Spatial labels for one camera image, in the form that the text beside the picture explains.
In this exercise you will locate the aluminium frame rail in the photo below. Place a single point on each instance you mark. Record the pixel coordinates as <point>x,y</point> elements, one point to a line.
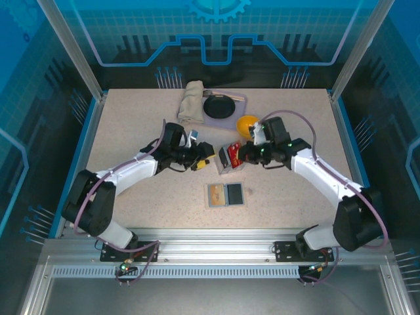
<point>213,243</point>

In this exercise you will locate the lit power connector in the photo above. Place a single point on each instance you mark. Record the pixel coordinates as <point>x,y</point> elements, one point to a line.
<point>317,268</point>
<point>126,267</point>

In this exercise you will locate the black round pan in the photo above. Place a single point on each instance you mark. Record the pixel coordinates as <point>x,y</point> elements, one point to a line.
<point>219,107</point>

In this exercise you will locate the aluminium frame post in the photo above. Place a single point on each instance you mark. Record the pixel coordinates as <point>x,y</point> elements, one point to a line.
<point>357,49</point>
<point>72,49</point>

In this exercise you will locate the orange bowl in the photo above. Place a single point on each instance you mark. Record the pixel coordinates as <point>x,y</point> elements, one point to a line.
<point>244,126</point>

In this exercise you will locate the red credit card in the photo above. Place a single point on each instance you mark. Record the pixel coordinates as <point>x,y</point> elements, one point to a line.
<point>234,155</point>

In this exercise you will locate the black credit card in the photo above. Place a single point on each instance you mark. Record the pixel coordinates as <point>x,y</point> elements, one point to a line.
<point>224,157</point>

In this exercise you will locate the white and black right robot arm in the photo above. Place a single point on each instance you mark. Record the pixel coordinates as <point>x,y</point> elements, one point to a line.
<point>357,223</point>

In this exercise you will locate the beige folded cloth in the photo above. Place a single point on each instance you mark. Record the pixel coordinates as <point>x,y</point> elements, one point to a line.
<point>190,101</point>

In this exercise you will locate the purple rectangular mat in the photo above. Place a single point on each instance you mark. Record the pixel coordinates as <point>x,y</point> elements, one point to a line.
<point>241,110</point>

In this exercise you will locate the aluminium side rail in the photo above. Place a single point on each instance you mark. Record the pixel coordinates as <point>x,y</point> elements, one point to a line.
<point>82,147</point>
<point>348,147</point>

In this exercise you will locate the gold credit card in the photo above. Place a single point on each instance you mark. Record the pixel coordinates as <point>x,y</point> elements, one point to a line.
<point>217,195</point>

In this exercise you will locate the brown flat utensil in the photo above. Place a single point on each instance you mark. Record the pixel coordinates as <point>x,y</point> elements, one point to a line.
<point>237,97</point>

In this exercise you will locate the clear acrylic card stand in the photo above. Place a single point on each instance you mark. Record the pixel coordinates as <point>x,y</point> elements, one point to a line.
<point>226,170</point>

